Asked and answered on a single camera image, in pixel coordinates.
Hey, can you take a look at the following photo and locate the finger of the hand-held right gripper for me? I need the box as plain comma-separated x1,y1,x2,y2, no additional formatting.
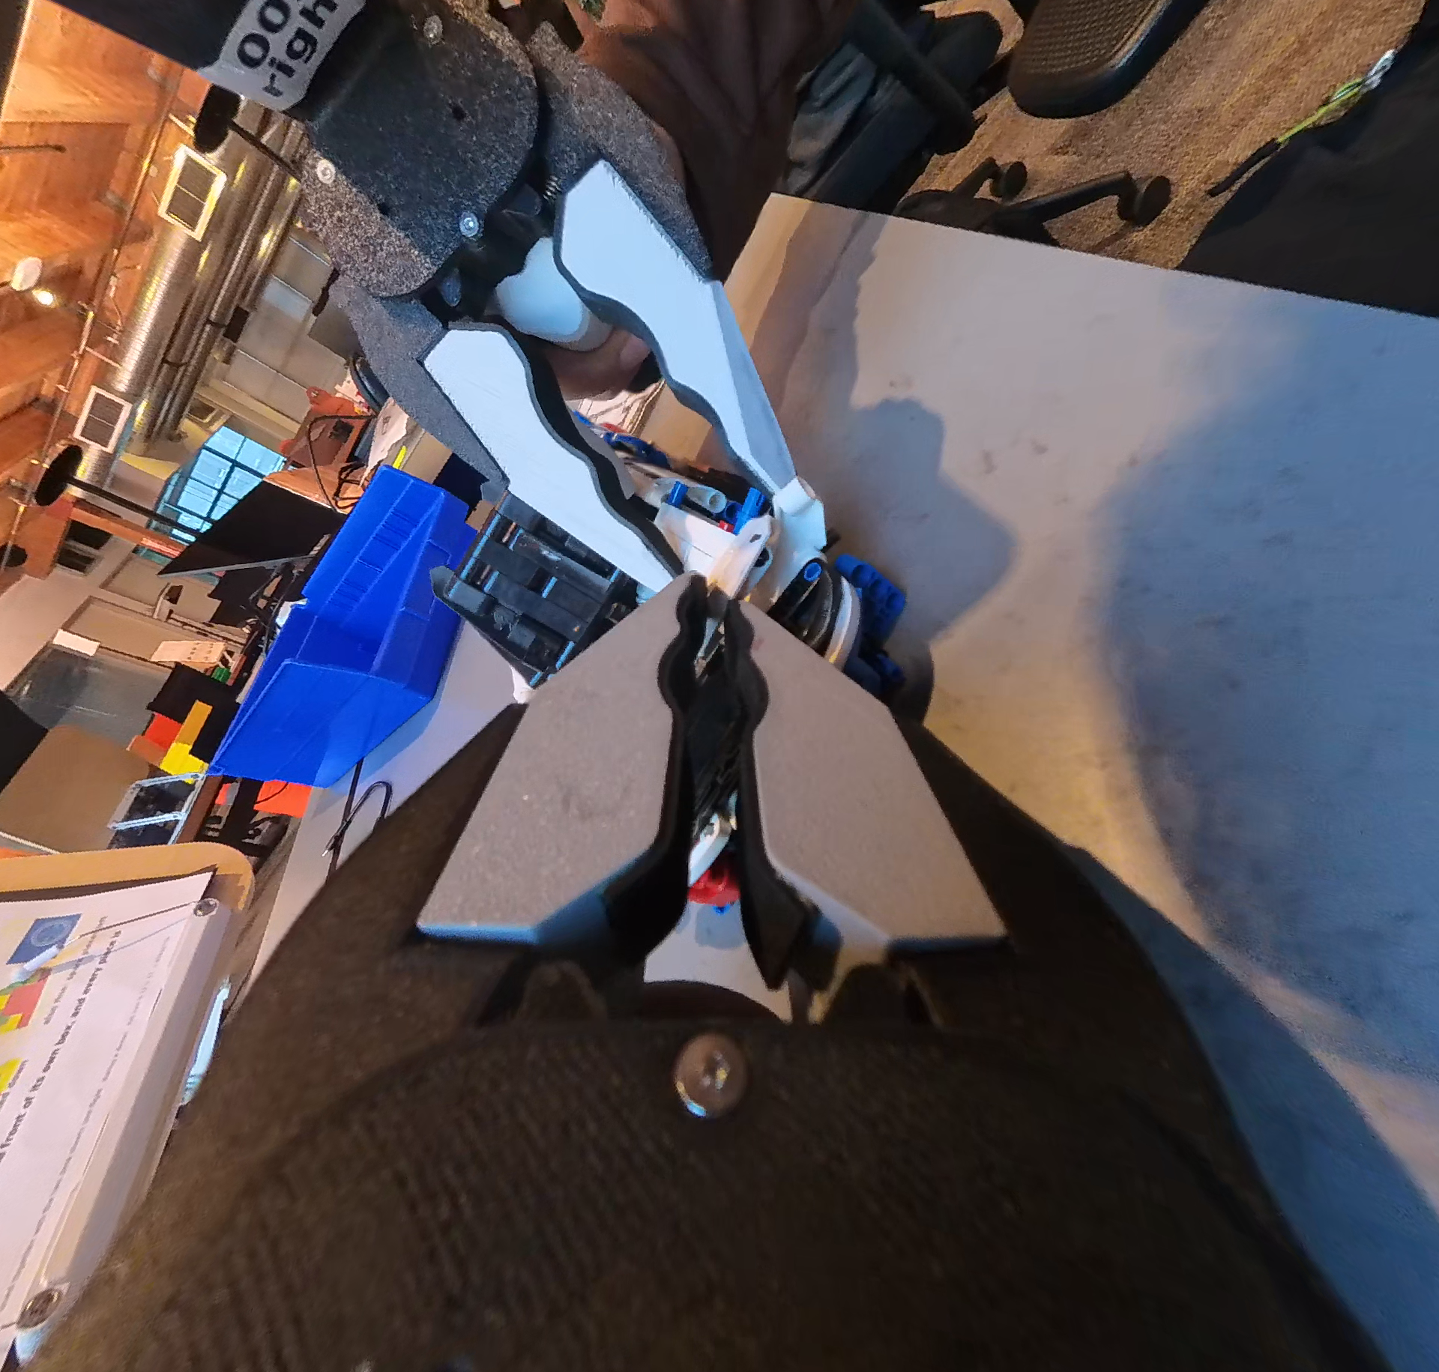
555,161,813,500
423,323,685,598

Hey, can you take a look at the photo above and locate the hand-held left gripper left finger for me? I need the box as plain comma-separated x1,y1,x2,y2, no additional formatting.
417,577,715,946

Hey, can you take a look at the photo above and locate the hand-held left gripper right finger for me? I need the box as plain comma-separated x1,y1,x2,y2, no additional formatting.
725,596,1008,1025

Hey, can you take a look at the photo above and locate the toy brick race car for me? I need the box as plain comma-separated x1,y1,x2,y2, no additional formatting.
433,427,911,913

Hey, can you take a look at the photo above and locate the grey desk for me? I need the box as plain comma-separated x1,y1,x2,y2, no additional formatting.
242,194,1439,1372

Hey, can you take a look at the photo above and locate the person's right hand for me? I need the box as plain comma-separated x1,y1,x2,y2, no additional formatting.
555,325,664,398

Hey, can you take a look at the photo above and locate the blue storage bin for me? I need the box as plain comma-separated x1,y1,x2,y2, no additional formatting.
208,464,479,789

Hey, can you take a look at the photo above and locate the printed instruction sheet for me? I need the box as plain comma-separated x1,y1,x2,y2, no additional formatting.
0,877,221,1329

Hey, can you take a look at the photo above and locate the black mesh office chair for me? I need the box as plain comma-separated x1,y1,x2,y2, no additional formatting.
788,0,1273,230

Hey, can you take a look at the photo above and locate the black backpack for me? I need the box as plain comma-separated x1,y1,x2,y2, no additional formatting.
1181,45,1439,320

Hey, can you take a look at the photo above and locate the black cable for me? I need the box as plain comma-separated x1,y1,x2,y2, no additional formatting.
327,781,396,861

